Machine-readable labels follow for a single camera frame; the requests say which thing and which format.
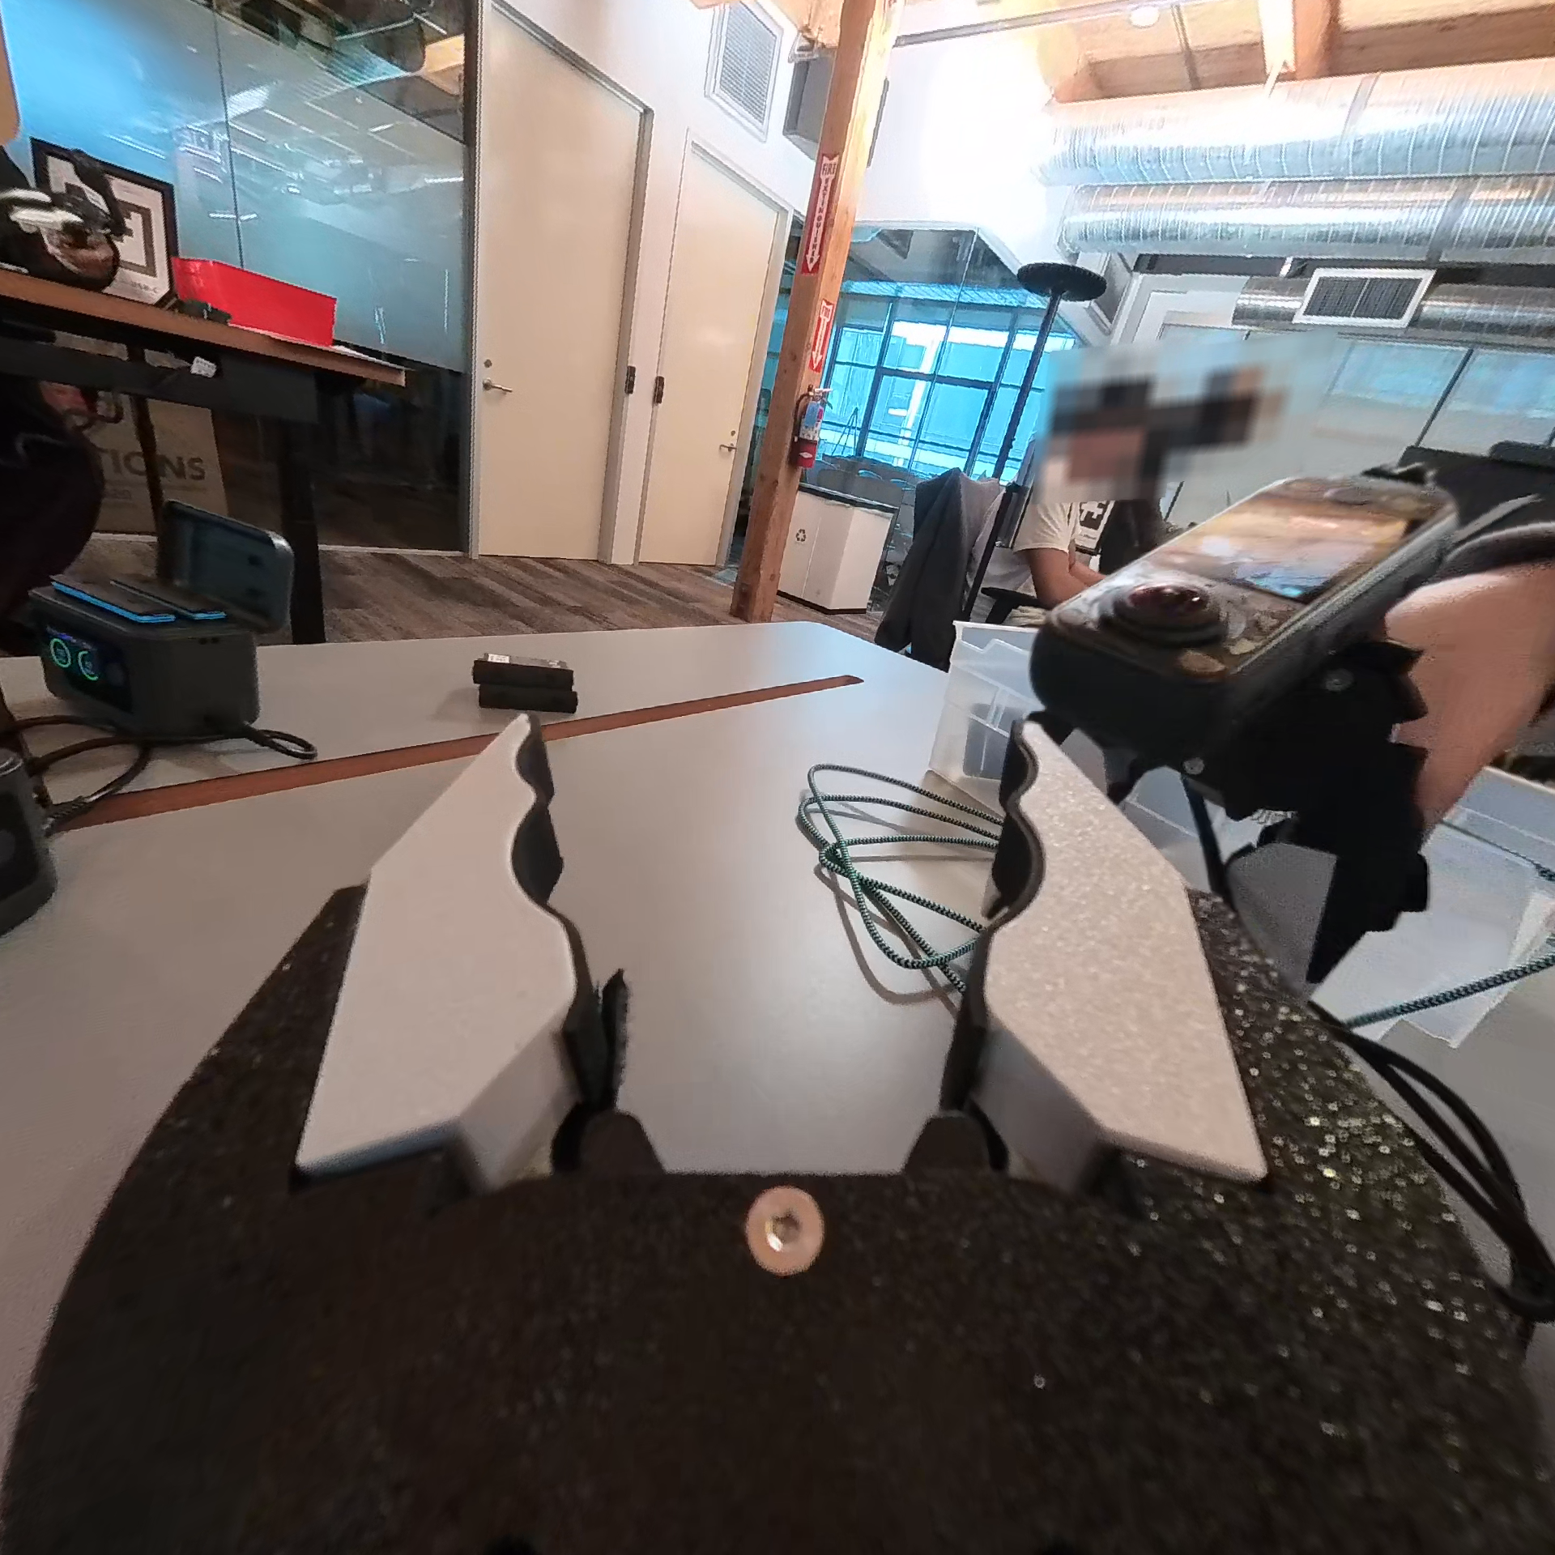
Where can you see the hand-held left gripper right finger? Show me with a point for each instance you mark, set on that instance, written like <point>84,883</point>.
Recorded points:
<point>1119,972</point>

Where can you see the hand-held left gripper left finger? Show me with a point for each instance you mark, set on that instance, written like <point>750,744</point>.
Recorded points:
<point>451,972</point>

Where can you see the person's right hand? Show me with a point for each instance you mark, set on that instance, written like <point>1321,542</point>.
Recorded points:
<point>1495,668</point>

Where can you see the clear plastic bin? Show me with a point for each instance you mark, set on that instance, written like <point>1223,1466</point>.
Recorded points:
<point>1495,873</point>
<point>973,679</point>

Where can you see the small black battery pack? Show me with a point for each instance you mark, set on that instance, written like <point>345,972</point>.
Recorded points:
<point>523,686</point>

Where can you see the grey jacket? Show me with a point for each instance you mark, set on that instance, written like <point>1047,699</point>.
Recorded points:
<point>936,570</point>

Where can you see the white ceiling vent grille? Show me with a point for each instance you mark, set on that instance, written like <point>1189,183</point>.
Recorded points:
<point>1361,294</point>

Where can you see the black battery charger with display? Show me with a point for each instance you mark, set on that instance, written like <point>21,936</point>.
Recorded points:
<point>147,679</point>

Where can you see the black floor lamp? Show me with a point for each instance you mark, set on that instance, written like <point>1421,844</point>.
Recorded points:
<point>1063,281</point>

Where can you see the white recycling cabinet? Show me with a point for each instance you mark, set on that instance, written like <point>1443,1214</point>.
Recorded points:
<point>839,546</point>

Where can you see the red fire extinguisher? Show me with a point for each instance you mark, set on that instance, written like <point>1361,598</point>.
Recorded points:
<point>812,431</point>

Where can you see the brown paper bag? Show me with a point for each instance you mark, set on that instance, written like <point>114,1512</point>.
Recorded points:
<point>171,461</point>

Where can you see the white door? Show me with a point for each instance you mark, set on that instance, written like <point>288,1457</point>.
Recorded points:
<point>717,364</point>
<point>560,303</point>

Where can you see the wooden top desk black legs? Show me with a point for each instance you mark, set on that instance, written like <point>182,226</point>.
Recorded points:
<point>243,340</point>

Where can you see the small red box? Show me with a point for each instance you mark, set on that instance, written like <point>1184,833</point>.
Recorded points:
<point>256,303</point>

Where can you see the framed black white marker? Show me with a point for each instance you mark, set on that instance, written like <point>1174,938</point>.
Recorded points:
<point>147,218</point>

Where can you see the silver spiral air duct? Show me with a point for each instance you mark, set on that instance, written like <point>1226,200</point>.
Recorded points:
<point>1276,127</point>
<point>1276,218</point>

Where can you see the wooden support post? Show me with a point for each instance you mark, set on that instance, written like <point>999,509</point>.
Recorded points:
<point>789,485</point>

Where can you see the red white post sign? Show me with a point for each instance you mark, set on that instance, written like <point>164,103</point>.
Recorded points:
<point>825,337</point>
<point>823,213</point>

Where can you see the white wall vent grille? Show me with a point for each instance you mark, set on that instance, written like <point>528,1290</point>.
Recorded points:
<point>745,61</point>

